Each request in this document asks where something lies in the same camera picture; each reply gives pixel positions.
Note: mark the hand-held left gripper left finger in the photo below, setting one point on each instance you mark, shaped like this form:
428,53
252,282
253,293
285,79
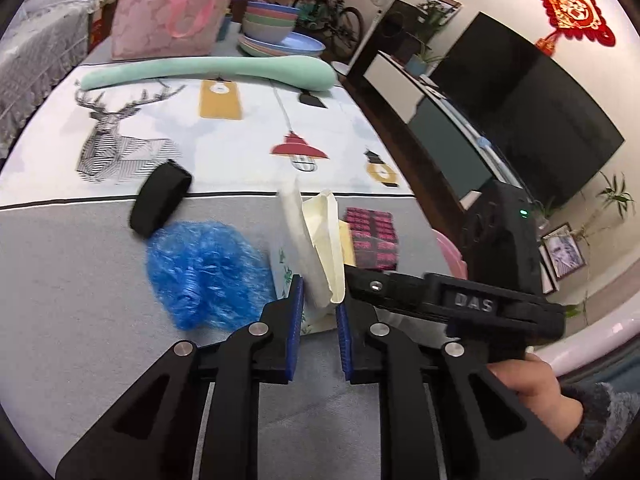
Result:
292,330

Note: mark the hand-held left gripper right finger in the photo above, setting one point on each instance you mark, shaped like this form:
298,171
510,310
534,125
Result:
345,345

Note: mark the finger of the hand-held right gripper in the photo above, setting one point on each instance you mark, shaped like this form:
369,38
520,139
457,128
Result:
390,290

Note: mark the pink waste bin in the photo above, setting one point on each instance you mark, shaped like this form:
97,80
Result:
447,255

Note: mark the green-labelled white food package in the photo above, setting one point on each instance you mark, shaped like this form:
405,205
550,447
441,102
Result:
310,240

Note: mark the person's right forearm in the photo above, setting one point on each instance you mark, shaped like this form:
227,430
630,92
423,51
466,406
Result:
605,420

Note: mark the person's right hand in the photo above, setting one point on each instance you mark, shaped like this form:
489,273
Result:
535,385

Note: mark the black and pink packet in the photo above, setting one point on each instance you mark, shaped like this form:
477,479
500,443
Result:
372,235

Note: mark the blue plastic shoe cover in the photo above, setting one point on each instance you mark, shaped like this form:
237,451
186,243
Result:
210,275

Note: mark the grey rod with blue end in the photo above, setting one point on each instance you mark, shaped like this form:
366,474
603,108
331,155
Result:
484,142

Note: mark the white round object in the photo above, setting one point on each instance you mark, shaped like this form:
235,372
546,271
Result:
600,332

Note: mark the small bamboo plant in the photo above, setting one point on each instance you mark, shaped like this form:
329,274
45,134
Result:
612,195

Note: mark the black television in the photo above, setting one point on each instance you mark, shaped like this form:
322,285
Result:
525,110

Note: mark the white and green television cabinet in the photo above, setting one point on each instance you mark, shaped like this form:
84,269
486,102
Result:
430,110

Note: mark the black band roll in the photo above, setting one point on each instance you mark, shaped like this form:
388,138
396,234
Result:
160,197

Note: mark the white deer printed mat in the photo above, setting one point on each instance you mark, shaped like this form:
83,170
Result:
225,150

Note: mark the potted green plant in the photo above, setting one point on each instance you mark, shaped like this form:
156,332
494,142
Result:
415,62

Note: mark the grey table mat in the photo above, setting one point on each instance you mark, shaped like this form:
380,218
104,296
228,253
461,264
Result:
75,285

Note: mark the black speaker box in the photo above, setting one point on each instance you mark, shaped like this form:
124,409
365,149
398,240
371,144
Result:
390,30

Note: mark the framed picture behind plant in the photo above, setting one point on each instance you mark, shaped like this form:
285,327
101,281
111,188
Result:
447,5

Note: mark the mint green long pillow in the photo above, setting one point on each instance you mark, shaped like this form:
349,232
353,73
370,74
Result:
210,70

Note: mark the bicycle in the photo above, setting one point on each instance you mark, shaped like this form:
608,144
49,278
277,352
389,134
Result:
330,5

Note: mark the stack of pastel bowls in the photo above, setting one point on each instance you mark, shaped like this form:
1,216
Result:
270,20

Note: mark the pink gift bag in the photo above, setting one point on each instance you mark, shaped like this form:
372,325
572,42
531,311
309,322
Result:
155,15

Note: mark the sofa with grey quilted cover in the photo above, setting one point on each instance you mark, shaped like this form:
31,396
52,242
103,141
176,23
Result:
40,50

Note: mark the dark photo frame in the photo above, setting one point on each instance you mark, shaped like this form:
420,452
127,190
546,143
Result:
562,252

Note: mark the red knot wall ornament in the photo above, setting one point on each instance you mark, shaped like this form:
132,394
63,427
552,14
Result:
575,10

